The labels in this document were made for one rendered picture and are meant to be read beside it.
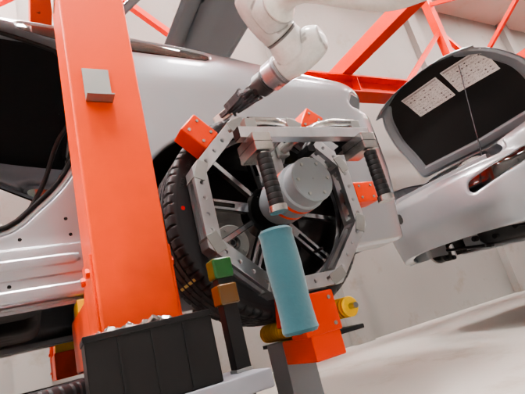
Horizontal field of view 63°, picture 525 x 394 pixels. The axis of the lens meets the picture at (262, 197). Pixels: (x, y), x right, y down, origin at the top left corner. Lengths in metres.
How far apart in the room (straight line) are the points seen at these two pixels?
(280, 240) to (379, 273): 5.62
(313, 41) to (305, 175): 0.37
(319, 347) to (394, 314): 5.48
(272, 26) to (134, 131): 0.46
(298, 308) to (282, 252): 0.14
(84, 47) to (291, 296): 0.78
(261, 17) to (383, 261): 5.79
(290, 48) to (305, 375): 0.93
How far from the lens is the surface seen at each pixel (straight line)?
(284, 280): 1.03
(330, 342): 1.20
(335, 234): 1.42
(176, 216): 1.19
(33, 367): 4.63
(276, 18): 1.20
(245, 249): 1.68
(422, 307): 7.07
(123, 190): 0.99
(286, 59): 1.26
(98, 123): 1.05
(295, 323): 1.02
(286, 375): 1.33
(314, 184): 1.13
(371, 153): 1.20
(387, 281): 6.70
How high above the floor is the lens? 0.52
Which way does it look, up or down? 17 degrees up
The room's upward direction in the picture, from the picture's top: 15 degrees counter-clockwise
